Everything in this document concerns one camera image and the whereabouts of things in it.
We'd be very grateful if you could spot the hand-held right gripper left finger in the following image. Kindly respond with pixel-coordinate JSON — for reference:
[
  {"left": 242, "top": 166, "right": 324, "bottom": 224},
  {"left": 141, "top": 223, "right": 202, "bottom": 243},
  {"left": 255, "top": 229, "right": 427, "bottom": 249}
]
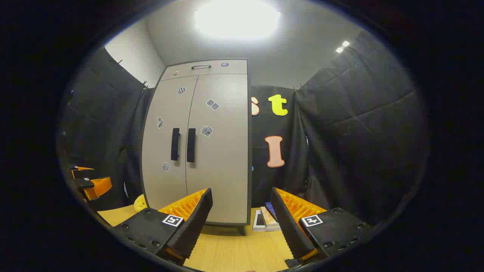
[{"left": 112, "top": 188, "right": 213, "bottom": 266}]

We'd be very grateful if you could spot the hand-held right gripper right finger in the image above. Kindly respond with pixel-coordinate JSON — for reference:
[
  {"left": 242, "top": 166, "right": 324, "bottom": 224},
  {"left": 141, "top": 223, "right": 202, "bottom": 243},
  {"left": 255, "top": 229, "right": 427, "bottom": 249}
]
[{"left": 270, "top": 187, "right": 375, "bottom": 269}]

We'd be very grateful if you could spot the grey shoe cabinet door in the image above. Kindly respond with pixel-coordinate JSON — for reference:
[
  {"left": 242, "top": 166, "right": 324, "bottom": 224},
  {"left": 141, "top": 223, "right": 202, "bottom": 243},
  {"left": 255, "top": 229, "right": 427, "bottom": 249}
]
[
  {"left": 185, "top": 74, "right": 249, "bottom": 224},
  {"left": 142, "top": 76, "right": 198, "bottom": 210}
]

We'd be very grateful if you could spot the black cabinet door handle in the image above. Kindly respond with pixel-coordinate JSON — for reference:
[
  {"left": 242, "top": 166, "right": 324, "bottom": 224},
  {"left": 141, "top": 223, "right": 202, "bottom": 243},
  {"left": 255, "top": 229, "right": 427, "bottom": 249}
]
[
  {"left": 171, "top": 128, "right": 180, "bottom": 161},
  {"left": 186, "top": 128, "right": 196, "bottom": 163}
]

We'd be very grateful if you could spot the grey double-door shoe cabinet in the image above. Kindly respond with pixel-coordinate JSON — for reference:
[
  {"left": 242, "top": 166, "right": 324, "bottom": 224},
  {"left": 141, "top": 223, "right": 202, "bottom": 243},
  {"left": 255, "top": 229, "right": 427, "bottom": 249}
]
[{"left": 141, "top": 59, "right": 253, "bottom": 235}]

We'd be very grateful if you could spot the yellow plush toy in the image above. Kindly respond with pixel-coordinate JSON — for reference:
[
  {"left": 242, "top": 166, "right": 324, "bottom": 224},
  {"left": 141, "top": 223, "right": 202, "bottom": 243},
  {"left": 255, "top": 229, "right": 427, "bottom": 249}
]
[{"left": 133, "top": 194, "right": 148, "bottom": 213}]

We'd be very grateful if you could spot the black backdrop cloth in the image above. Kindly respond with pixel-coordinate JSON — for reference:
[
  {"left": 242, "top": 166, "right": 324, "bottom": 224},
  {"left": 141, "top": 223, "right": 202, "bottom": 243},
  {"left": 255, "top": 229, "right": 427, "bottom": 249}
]
[{"left": 60, "top": 30, "right": 430, "bottom": 223}]

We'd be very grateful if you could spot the large ceiling light panel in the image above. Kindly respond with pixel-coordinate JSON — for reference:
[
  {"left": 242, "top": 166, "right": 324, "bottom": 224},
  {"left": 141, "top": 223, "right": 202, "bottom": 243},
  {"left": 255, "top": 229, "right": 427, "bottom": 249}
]
[{"left": 195, "top": 0, "right": 281, "bottom": 38}]

